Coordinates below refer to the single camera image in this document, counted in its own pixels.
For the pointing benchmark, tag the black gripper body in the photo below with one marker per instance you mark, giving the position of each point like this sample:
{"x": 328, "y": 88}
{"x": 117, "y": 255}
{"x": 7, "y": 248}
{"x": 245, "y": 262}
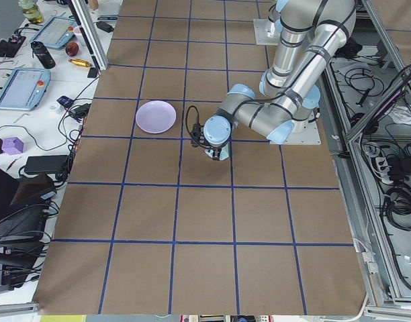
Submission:
{"x": 216, "y": 154}

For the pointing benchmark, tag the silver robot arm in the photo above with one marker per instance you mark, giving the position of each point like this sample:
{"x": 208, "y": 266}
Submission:
{"x": 310, "y": 33}
{"x": 274, "y": 25}

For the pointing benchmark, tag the aluminium frame post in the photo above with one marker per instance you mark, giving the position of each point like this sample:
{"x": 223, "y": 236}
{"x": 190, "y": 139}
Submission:
{"x": 81, "y": 13}

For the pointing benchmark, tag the purple plate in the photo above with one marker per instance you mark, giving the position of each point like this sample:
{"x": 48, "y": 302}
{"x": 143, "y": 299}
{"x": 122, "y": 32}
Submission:
{"x": 156, "y": 117}

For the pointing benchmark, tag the light teal faceted cup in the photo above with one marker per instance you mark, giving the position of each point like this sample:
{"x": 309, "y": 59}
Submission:
{"x": 222, "y": 157}

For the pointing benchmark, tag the black power adapter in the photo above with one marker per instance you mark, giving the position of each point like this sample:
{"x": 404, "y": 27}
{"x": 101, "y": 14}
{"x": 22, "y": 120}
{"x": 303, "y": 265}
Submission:
{"x": 50, "y": 164}

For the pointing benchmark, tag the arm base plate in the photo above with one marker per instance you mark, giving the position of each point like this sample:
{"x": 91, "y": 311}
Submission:
{"x": 304, "y": 132}
{"x": 261, "y": 34}

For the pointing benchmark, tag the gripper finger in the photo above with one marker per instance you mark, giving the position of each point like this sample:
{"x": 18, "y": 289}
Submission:
{"x": 216, "y": 154}

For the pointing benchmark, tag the white pink cup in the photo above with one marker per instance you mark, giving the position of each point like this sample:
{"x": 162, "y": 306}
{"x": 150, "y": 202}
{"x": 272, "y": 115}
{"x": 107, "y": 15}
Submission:
{"x": 77, "y": 32}

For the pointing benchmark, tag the black water bottle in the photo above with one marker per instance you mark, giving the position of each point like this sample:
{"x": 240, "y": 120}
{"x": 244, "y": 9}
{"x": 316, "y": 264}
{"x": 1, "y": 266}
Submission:
{"x": 41, "y": 52}

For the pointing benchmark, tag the far blue teach pendant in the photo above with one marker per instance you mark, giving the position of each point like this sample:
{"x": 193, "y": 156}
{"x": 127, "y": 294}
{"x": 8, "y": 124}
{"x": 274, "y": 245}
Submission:
{"x": 56, "y": 32}

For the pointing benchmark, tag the purple plastic block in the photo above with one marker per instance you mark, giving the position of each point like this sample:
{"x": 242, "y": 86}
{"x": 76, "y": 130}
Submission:
{"x": 12, "y": 146}

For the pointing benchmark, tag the red apple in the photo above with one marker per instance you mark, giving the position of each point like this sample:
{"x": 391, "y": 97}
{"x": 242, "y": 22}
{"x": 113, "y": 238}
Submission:
{"x": 72, "y": 49}

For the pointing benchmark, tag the green drink bottle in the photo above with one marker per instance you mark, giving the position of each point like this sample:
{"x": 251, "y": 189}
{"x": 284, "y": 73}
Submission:
{"x": 31, "y": 11}

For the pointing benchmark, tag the blue teach pendant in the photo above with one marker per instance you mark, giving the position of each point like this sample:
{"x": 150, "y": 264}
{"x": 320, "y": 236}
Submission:
{"x": 56, "y": 32}
{"x": 24, "y": 88}

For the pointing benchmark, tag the near blue teach pendant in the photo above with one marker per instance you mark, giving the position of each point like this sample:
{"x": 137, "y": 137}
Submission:
{"x": 24, "y": 88}

